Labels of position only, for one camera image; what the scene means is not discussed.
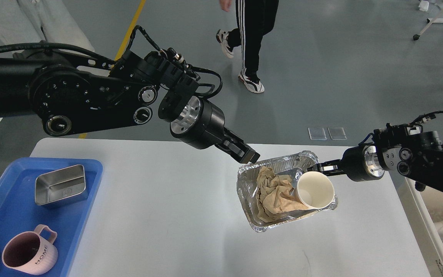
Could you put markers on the blue plastic tray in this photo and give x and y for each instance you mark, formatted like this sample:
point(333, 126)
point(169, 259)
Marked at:
point(19, 212)

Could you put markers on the white plastic bin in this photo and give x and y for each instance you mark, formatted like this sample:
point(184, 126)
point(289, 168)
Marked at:
point(424, 211)

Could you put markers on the stainless steel square tray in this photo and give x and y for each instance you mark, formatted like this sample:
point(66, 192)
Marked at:
point(61, 187)

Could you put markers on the cream paper cup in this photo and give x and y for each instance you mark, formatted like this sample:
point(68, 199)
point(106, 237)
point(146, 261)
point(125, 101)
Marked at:
point(314, 190)

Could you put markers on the aluminium foil tray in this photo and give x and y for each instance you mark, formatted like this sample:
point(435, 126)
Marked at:
point(294, 166)

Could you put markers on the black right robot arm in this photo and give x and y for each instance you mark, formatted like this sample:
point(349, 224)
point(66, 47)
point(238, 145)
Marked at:
point(404, 148)

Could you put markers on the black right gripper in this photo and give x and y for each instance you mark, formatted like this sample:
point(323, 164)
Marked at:
point(358, 163)

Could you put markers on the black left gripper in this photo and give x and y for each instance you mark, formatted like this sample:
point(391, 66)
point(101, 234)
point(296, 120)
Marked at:
point(201, 125)

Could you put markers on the person in black track trousers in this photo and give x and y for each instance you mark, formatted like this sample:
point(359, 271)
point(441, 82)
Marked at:
point(255, 19)

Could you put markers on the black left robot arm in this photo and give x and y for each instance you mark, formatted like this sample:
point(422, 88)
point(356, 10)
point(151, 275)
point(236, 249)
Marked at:
point(74, 90)

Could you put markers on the brown paper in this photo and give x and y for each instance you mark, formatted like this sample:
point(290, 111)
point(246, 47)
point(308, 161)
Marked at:
point(275, 195)

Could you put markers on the person in grey trousers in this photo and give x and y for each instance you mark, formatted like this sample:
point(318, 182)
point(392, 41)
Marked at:
point(28, 21)

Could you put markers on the pink mug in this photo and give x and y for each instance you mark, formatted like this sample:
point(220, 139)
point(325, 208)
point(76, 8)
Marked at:
point(31, 252)

